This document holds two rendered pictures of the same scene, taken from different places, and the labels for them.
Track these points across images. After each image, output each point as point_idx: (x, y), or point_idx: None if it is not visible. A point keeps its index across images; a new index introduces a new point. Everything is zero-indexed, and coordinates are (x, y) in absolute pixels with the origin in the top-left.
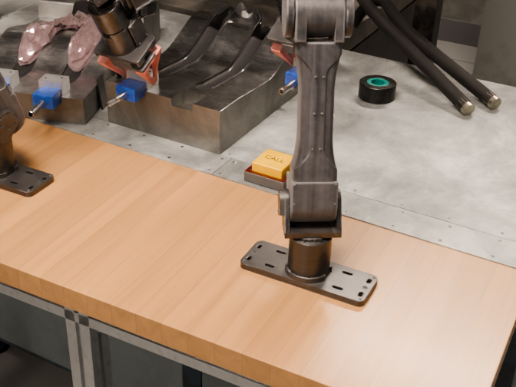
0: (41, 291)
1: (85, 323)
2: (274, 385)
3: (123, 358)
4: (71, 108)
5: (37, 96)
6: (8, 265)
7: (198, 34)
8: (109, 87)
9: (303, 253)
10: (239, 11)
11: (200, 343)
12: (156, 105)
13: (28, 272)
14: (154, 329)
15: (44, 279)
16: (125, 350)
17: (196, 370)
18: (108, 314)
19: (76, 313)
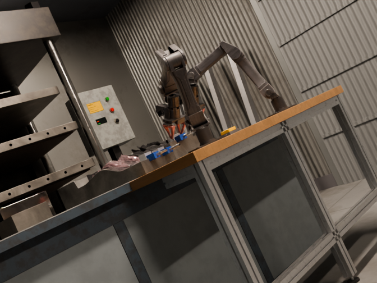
0: (280, 118)
1: (288, 128)
2: (321, 101)
3: (237, 278)
4: (171, 154)
5: (167, 147)
6: (270, 117)
7: (143, 152)
8: (171, 144)
9: (282, 99)
10: (139, 148)
11: (308, 101)
12: (188, 140)
13: (274, 114)
14: (301, 106)
15: (278, 113)
16: (235, 272)
17: (257, 246)
18: (293, 111)
19: (285, 127)
